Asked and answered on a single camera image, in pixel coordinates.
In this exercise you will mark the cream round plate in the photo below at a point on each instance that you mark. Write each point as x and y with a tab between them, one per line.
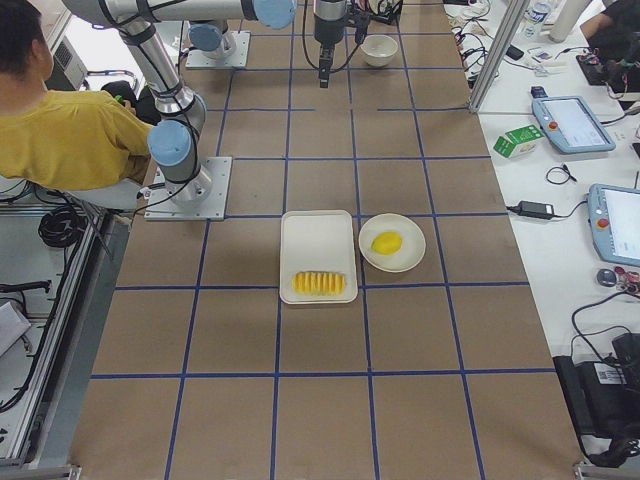
413	248

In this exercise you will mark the green white carton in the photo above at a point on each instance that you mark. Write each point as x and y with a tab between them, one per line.
518	142

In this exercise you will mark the black power adapter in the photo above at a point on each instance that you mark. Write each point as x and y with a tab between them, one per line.
536	210

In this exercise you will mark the aluminium frame post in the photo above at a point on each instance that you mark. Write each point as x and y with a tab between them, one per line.
502	40

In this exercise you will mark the plastic water bottle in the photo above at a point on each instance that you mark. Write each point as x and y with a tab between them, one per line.
534	18

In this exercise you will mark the white ceramic bowl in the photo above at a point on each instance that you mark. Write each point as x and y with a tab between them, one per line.
379	50

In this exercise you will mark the blue teach pendant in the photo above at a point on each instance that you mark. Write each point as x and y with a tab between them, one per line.
614	223
570	125

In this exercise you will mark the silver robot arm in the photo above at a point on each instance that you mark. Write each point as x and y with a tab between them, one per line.
273	14
174	142

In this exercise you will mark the cream rectangular tray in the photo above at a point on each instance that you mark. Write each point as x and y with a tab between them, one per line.
318	240

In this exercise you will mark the person in yellow shirt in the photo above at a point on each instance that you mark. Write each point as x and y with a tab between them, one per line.
64	140

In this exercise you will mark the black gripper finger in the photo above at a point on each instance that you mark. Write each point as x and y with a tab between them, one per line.
322	78
327	78

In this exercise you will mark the upper blue teach pendant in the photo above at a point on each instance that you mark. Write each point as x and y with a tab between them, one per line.
570	125

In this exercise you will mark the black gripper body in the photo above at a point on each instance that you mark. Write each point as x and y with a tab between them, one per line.
328	30

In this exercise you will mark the yellow lemon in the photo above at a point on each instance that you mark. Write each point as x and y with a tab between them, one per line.
387	243

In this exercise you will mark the lower blue teach pendant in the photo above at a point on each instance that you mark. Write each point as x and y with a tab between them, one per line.
614	223

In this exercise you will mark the sliced yellow fruit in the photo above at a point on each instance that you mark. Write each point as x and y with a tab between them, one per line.
319	283

